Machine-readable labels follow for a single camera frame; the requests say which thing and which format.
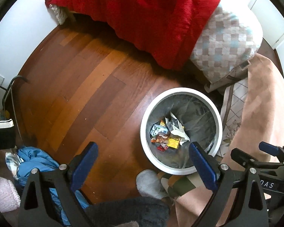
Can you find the blue white milk carton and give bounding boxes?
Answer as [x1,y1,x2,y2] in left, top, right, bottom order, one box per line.
[150,124,169,137]

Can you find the white round trash bin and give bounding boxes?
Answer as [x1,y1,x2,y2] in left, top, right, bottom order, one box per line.
[140,88,223,175]

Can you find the white door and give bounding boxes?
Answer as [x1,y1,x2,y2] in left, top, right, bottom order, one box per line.
[251,0,284,49]

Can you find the grey slipper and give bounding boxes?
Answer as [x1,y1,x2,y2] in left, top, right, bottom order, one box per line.
[136,169,168,199]

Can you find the yellow snack packet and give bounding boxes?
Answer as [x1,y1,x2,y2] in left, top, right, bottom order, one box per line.
[167,135,181,149]

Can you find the red blanket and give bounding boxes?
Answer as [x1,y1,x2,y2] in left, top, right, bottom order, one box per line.
[45,0,221,70]

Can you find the white snack bag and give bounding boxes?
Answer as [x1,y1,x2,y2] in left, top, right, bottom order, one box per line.
[165,112,190,145]

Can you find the bed with checkered sheet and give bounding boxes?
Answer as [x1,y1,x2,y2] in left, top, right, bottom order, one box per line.
[46,0,263,91]

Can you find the pink and striped tablecloth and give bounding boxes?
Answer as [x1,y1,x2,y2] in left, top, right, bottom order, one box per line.
[158,54,284,226]

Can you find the brown snack wrapper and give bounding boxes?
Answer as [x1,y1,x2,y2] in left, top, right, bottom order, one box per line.
[154,133,169,147]

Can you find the blue clothing pile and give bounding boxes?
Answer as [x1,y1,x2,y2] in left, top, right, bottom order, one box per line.
[5,142,98,226]

